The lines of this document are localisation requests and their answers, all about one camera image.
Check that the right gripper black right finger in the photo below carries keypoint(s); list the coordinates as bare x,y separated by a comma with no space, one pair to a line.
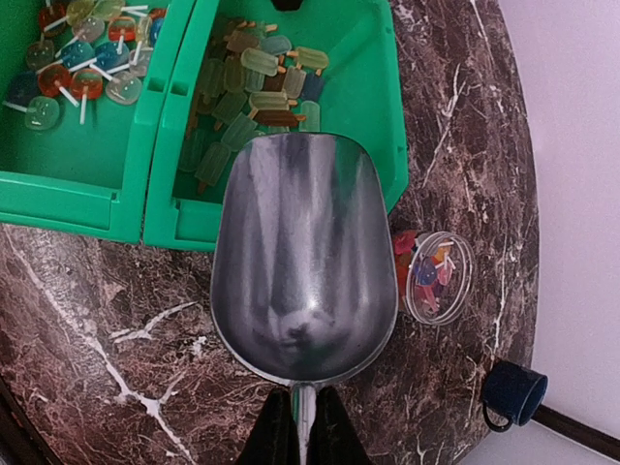
333,438

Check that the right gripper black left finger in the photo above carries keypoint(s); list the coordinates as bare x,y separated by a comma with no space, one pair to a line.
273,438

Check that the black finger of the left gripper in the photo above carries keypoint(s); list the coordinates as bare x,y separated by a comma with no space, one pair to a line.
287,5

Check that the silver metal scoop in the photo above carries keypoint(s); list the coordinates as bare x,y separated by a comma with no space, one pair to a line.
303,289

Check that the green three-compartment candy bin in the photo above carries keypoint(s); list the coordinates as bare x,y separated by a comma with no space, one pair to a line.
111,171

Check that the yellow-green gummy candies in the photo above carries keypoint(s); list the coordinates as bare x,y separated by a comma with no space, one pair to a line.
253,81

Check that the lollipop candies pile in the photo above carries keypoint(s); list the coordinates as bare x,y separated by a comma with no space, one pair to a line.
85,50

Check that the dark blue mug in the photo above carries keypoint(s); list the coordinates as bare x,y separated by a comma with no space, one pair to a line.
510,395

